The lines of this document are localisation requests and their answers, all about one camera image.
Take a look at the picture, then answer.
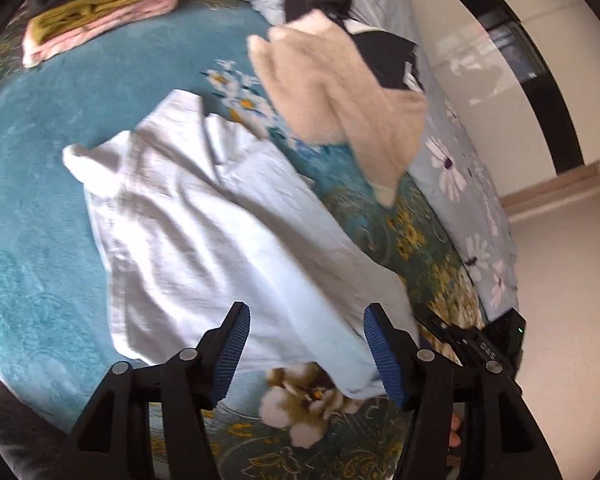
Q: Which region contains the light blue shirt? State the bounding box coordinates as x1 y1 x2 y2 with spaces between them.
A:
62 90 415 399

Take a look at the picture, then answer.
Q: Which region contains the teal floral blanket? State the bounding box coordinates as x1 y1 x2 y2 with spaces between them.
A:
0 0 487 480

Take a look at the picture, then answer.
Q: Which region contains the beige fuzzy sweater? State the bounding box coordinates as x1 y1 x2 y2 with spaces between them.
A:
247 10 428 207

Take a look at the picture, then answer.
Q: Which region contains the black garment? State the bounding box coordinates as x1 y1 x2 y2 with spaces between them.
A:
284 0 424 93

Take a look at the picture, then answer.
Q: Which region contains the mustard folded garment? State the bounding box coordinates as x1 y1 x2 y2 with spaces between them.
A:
29 0 140 44

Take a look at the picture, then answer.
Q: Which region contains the pink folded garment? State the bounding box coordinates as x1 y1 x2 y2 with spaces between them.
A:
22 0 178 68

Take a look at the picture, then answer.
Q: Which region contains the grey floral duvet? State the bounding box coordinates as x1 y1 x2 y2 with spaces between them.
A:
245 0 518 321

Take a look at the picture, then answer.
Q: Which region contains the black door frame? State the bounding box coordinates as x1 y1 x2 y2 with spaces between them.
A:
458 0 584 174

